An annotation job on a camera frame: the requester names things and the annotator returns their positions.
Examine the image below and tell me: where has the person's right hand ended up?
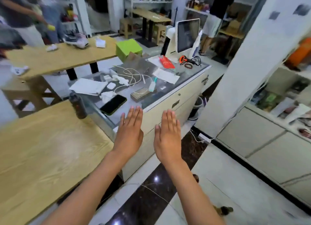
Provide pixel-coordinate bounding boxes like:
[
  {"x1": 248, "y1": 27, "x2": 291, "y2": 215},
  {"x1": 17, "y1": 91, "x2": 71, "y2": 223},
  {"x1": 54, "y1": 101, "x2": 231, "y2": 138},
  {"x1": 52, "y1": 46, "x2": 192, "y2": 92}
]
[{"x1": 154, "y1": 109, "x2": 182, "y2": 165}]

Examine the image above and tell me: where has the narrow wooden table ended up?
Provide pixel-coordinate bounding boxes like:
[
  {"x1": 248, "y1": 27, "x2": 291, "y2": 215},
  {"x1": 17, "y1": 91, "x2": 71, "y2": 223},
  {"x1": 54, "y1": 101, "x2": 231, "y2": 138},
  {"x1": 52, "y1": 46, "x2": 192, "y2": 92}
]
[{"x1": 132, "y1": 8, "x2": 172, "y2": 48}]

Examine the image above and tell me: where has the white glass-top counter cabinet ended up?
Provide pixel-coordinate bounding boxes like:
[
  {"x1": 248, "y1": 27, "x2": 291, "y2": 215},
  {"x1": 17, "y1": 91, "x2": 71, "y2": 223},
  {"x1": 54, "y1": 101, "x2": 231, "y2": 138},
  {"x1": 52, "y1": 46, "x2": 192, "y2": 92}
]
[{"x1": 80, "y1": 54, "x2": 212, "y2": 182}]

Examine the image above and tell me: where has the wooden cross-braced stool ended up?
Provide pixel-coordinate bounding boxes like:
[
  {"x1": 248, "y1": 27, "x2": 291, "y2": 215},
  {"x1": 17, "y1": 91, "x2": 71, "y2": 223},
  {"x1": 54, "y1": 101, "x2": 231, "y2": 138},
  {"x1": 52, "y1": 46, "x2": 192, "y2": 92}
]
[{"x1": 1, "y1": 75, "x2": 62, "y2": 118}]

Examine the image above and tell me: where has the small wooden stool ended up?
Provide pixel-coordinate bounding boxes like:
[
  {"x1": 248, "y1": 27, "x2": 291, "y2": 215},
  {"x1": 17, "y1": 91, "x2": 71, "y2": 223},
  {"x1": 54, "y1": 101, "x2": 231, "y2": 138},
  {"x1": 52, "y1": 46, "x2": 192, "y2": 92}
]
[
  {"x1": 119, "y1": 18, "x2": 137, "y2": 39},
  {"x1": 153, "y1": 24, "x2": 168, "y2": 45}
]

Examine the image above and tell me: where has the dark plastic bucket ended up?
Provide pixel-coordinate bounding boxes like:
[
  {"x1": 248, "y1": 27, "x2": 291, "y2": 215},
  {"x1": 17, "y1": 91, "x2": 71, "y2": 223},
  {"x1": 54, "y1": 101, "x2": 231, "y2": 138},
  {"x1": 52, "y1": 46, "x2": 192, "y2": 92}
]
[{"x1": 189, "y1": 96, "x2": 204, "y2": 121}]

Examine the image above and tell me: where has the orange barcode scanner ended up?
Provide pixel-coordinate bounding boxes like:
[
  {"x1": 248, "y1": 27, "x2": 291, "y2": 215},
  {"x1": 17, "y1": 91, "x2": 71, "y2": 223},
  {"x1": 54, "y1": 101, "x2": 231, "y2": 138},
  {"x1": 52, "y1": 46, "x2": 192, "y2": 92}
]
[{"x1": 179, "y1": 55, "x2": 201, "y2": 67}]

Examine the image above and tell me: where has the white cash register monitor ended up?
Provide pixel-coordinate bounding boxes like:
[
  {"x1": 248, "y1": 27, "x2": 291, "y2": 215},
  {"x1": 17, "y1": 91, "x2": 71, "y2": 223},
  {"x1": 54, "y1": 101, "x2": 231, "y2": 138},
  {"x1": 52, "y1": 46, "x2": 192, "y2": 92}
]
[{"x1": 177, "y1": 18, "x2": 201, "y2": 53}]

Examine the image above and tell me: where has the white display shelf with packets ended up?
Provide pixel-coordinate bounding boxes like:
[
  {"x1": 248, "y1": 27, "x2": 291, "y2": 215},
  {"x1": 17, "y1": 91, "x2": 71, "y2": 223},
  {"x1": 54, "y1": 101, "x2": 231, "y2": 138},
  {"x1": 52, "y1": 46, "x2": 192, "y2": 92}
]
[{"x1": 248, "y1": 62, "x2": 311, "y2": 140}]

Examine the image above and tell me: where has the dark brown bottle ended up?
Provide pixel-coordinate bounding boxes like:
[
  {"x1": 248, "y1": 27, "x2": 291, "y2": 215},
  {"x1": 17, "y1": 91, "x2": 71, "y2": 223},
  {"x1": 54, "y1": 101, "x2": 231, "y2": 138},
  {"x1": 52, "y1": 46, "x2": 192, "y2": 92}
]
[{"x1": 69, "y1": 92, "x2": 87, "y2": 119}]

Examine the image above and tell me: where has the white tissue packet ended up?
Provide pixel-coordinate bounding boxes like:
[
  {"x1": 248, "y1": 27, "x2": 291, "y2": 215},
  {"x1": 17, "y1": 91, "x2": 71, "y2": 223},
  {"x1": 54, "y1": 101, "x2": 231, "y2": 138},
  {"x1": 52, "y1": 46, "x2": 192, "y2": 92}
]
[{"x1": 95, "y1": 36, "x2": 107, "y2": 48}]

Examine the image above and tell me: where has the person's right forearm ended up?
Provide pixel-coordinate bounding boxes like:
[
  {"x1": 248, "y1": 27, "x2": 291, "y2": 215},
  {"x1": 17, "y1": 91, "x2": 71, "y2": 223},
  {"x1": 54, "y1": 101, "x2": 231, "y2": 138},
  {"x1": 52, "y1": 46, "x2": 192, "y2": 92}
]
[{"x1": 158, "y1": 158, "x2": 227, "y2": 225}]

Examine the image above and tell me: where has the orange container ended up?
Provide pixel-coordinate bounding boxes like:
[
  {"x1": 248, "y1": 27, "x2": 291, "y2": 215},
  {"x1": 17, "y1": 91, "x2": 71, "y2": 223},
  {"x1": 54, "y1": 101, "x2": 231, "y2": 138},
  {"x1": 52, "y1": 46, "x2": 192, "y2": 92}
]
[{"x1": 285, "y1": 37, "x2": 311, "y2": 71}]

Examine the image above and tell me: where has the large light wooden table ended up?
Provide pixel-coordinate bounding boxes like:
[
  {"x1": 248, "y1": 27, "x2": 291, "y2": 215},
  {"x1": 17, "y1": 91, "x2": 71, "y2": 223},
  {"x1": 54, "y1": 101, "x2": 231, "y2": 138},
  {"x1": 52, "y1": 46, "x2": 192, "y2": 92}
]
[{"x1": 0, "y1": 100, "x2": 115, "y2": 225}]

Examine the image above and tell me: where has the teal-capped white tube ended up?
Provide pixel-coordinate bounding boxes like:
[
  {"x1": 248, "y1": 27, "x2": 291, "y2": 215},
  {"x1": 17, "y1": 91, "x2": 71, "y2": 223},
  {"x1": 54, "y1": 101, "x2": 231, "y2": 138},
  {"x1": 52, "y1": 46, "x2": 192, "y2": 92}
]
[{"x1": 148, "y1": 77, "x2": 158, "y2": 93}]

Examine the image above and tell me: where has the black smartphone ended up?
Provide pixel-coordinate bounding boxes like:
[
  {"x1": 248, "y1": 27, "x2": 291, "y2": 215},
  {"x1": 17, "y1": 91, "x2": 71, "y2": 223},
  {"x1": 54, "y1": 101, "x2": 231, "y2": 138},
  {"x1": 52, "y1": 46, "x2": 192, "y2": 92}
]
[{"x1": 99, "y1": 95, "x2": 128, "y2": 116}]

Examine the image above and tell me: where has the wooden table with black leg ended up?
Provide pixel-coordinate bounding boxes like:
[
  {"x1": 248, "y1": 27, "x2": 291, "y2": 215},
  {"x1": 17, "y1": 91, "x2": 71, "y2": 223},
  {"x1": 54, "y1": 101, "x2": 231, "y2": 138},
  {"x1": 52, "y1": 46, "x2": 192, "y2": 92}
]
[{"x1": 5, "y1": 36, "x2": 120, "y2": 81}]

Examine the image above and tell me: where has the white controller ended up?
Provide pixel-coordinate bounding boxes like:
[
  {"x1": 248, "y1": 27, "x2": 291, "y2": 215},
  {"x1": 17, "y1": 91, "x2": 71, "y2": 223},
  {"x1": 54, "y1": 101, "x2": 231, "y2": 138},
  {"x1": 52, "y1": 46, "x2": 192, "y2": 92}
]
[{"x1": 11, "y1": 65, "x2": 29, "y2": 76}]

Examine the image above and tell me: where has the brown cardboard piece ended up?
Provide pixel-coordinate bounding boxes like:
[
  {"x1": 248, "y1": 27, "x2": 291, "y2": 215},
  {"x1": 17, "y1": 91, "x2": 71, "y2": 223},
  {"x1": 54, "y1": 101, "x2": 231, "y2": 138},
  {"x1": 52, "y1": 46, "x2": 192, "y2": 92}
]
[{"x1": 126, "y1": 51, "x2": 147, "y2": 63}]

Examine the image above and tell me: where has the crumpled white tissue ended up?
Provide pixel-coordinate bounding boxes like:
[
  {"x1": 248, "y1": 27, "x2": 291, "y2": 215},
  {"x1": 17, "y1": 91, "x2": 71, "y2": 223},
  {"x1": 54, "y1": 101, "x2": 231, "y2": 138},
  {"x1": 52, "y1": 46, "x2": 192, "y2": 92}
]
[{"x1": 99, "y1": 91, "x2": 117, "y2": 104}]

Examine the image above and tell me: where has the white receipt printer stand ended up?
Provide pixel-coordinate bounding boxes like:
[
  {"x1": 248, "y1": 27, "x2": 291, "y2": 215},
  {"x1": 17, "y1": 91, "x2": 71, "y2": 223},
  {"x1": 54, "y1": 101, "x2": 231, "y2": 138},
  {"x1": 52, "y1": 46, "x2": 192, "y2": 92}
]
[{"x1": 165, "y1": 27, "x2": 181, "y2": 63}]

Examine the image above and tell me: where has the gold rectangular box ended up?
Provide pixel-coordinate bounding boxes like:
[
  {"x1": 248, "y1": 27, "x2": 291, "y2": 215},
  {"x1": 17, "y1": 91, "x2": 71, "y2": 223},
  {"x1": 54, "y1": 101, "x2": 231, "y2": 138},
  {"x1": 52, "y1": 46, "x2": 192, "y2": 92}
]
[{"x1": 130, "y1": 87, "x2": 150, "y2": 102}]

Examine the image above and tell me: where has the person's left forearm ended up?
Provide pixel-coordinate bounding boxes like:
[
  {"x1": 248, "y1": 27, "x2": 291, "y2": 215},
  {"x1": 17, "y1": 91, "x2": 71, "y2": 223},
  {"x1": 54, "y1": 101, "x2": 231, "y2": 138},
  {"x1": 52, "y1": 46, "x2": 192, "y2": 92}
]
[{"x1": 41, "y1": 151, "x2": 130, "y2": 225}]

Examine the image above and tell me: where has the stack of white papers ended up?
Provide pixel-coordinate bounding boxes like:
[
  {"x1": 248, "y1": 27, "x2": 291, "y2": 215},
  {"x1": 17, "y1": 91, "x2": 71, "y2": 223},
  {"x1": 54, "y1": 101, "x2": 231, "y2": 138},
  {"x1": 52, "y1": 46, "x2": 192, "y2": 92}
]
[{"x1": 69, "y1": 78, "x2": 108, "y2": 96}]

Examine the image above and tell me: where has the white charging cable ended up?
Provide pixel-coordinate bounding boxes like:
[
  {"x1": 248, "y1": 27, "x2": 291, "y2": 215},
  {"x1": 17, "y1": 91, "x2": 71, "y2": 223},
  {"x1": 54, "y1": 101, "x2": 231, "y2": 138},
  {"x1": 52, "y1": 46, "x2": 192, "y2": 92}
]
[{"x1": 110, "y1": 65, "x2": 152, "y2": 93}]

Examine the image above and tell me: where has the white low cabinet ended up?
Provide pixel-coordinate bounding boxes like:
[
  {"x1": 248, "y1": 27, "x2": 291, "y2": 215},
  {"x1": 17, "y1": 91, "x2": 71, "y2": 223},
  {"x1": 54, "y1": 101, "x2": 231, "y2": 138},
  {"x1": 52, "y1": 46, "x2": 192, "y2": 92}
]
[{"x1": 216, "y1": 103, "x2": 311, "y2": 209}]

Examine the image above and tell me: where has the white headset device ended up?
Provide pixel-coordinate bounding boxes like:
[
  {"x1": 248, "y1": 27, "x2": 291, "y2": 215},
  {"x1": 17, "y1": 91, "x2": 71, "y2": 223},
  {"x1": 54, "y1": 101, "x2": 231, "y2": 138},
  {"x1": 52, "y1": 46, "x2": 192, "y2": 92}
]
[{"x1": 63, "y1": 33, "x2": 89, "y2": 49}]

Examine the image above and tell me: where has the white paper sheet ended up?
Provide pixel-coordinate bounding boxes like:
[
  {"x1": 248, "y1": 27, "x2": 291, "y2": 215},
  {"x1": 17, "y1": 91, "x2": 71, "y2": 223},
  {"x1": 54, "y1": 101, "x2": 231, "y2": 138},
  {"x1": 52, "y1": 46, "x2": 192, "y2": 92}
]
[{"x1": 152, "y1": 68, "x2": 180, "y2": 84}]

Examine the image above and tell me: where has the red plastic packet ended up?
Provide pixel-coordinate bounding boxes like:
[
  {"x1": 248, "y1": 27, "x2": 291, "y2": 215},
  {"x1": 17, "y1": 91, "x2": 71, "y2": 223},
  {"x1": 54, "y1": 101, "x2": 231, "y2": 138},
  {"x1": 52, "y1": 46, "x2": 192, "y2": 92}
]
[{"x1": 159, "y1": 56, "x2": 175, "y2": 69}]

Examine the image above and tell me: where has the white power strip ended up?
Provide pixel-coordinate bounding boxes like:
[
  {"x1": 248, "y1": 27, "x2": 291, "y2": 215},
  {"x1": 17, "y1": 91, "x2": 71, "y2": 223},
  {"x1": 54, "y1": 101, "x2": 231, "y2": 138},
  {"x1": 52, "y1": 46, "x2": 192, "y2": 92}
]
[{"x1": 197, "y1": 133, "x2": 211, "y2": 144}]

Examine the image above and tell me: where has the person's left hand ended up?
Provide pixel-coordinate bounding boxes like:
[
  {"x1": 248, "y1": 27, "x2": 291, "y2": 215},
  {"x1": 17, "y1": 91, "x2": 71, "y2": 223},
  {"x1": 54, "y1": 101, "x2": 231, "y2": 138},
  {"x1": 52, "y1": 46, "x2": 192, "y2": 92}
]
[{"x1": 113, "y1": 106, "x2": 144, "y2": 161}]

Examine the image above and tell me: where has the green cardboard box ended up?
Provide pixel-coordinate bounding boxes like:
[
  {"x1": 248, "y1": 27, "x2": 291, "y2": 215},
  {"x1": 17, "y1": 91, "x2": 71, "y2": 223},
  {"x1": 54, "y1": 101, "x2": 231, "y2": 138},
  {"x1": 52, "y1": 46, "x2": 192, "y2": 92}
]
[{"x1": 116, "y1": 39, "x2": 143, "y2": 62}]

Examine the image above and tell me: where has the white wall shelf with goods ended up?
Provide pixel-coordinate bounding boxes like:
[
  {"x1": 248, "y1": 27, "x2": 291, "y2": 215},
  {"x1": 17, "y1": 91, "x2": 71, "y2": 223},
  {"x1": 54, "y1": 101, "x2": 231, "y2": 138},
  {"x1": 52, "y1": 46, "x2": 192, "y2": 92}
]
[{"x1": 185, "y1": 0, "x2": 258, "y2": 21}]

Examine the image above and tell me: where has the person's brown shoe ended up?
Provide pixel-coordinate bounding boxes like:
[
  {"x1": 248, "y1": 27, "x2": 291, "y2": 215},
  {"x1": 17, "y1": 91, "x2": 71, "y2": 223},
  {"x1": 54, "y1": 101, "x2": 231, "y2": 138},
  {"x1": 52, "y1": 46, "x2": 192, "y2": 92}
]
[{"x1": 213, "y1": 206, "x2": 234, "y2": 216}]

